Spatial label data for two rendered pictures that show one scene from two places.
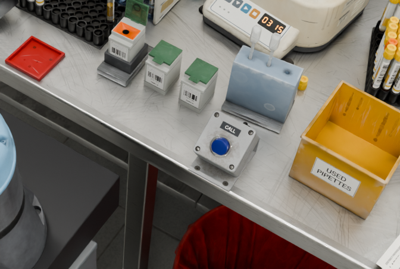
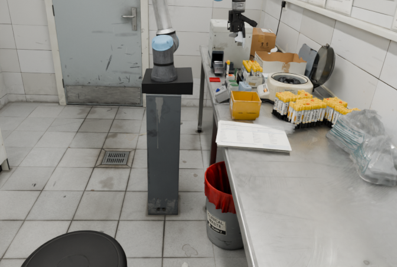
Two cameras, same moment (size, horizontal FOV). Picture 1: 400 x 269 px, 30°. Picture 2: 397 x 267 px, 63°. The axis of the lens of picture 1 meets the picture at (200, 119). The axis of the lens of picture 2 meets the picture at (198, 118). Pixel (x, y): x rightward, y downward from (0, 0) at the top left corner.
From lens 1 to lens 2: 1.48 m
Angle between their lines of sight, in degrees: 53
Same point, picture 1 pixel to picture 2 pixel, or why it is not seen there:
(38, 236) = (168, 75)
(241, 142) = (221, 90)
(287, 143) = not seen: hidden behind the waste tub
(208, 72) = (235, 85)
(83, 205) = (182, 81)
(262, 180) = (223, 106)
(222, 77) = not seen: hidden behind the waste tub
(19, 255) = (161, 74)
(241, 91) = not seen: hidden behind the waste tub
